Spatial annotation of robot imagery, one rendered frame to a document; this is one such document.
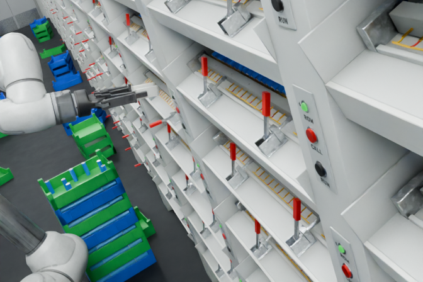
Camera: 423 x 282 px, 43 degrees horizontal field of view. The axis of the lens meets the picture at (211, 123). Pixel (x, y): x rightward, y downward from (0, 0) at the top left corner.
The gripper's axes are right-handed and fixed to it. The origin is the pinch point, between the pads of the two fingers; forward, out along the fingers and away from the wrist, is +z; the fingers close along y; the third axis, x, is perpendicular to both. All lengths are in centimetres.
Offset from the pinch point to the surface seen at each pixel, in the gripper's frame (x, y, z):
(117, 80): 23, 103, 8
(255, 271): 43, -37, 14
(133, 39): -12.3, 14.5, 1.6
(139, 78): 4.9, 33.1, 5.2
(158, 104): 7.4, 7.5, 4.8
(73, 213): 65, 63, -25
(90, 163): 54, 85, -13
